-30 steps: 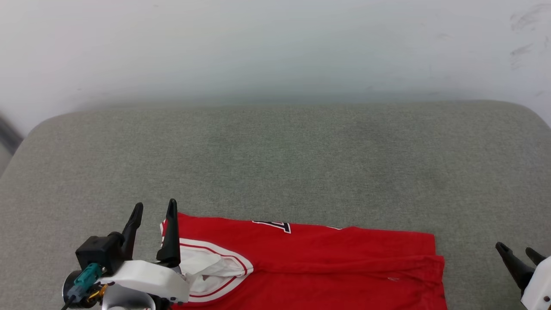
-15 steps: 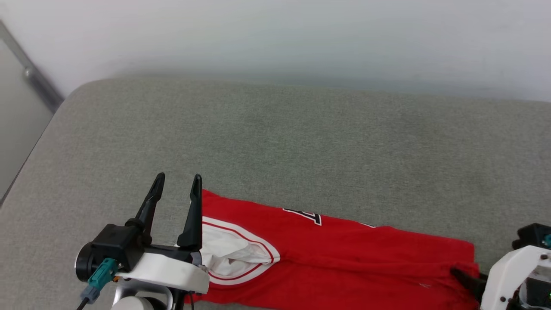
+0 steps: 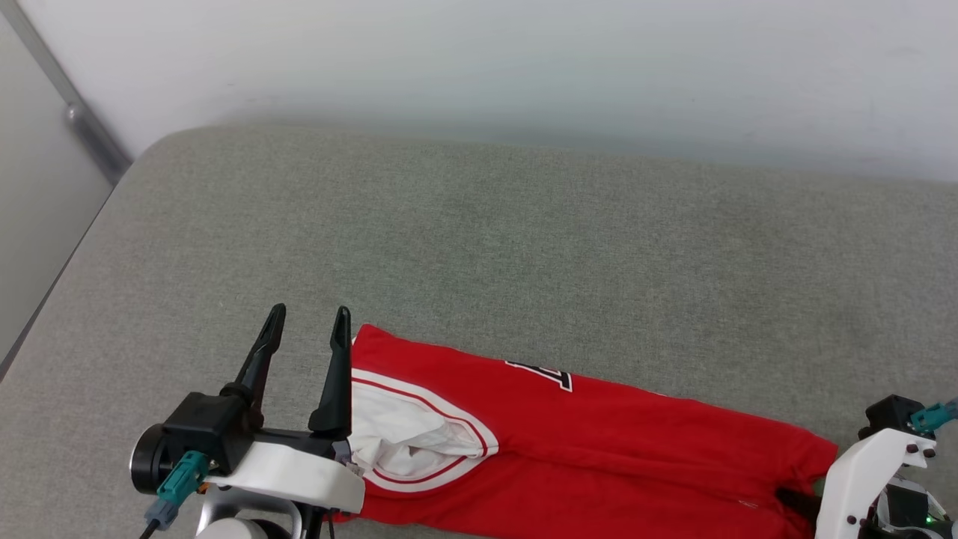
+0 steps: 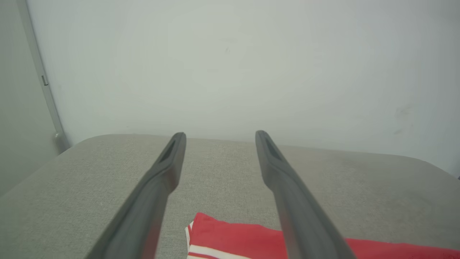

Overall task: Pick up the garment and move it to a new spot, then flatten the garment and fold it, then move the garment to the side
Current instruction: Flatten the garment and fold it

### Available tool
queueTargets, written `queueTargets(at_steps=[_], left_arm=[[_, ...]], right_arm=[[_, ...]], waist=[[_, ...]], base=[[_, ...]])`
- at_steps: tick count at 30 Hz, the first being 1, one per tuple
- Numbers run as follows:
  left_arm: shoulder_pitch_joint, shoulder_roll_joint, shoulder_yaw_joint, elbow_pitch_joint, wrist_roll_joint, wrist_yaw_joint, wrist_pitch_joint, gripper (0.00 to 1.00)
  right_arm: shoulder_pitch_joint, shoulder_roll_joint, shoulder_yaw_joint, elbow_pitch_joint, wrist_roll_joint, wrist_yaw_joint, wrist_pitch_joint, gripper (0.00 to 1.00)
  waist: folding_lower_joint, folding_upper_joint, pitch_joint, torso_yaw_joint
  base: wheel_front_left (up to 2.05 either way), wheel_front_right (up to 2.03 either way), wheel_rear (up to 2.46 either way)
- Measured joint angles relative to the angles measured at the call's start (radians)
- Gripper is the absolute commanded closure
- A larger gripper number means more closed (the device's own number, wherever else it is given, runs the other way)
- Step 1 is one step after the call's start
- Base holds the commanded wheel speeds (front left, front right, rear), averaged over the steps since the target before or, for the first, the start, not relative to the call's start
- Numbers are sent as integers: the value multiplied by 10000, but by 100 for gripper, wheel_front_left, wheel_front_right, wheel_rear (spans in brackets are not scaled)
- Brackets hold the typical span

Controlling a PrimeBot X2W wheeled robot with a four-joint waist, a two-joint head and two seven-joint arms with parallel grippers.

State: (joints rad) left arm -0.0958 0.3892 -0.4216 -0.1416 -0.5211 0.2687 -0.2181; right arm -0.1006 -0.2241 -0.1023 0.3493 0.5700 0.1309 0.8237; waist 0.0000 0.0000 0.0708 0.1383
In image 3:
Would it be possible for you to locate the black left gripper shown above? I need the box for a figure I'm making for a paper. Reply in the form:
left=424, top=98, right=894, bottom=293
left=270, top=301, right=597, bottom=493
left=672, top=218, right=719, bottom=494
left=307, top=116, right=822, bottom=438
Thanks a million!
left=221, top=303, right=354, bottom=460

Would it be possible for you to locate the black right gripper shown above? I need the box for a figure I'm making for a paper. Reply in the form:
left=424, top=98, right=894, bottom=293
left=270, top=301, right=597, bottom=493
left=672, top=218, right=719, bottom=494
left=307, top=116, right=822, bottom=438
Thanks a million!
left=775, top=475, right=958, bottom=539

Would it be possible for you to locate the red and white jersey shirt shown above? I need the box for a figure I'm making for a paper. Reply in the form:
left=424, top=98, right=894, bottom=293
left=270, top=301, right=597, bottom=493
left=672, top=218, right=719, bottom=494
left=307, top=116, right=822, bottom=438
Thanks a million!
left=329, top=323, right=839, bottom=539

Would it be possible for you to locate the grey fabric sofa cushion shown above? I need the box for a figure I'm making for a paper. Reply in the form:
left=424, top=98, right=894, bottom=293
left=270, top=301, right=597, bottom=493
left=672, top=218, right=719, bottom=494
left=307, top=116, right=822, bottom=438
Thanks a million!
left=0, top=124, right=958, bottom=539

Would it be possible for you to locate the teal left camera connector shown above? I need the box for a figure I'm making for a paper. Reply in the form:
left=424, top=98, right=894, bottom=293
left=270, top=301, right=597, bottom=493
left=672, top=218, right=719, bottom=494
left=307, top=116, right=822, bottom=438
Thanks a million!
left=144, top=451, right=210, bottom=532

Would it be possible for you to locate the teal camera connector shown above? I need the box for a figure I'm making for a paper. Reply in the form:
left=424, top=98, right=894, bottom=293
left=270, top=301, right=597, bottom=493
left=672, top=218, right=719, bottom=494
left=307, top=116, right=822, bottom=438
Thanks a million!
left=909, top=399, right=958, bottom=435
left=144, top=451, right=210, bottom=532

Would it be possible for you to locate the teal right camera connector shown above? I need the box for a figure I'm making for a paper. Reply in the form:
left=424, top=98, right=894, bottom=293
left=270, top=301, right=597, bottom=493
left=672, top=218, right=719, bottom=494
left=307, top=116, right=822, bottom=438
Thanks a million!
left=909, top=399, right=958, bottom=435

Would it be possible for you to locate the grey metal wall pole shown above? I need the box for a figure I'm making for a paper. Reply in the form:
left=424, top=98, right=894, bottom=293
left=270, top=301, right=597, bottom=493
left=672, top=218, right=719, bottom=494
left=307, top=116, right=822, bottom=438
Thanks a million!
left=0, top=0, right=134, bottom=186

